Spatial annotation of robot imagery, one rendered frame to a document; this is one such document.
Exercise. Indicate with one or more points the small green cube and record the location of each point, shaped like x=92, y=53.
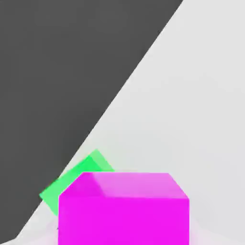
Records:
x=76, y=172

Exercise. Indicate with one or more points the small magenta cube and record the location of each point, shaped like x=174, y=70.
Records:
x=124, y=218

